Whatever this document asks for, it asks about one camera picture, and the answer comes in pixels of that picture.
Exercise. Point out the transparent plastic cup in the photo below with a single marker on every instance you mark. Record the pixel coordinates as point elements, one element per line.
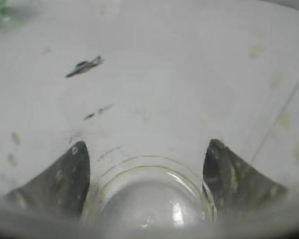
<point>146,84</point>

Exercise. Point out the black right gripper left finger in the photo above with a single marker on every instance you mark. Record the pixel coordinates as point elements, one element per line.
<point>61,189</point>

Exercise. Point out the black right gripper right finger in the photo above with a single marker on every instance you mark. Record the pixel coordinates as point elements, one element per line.
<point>236,189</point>

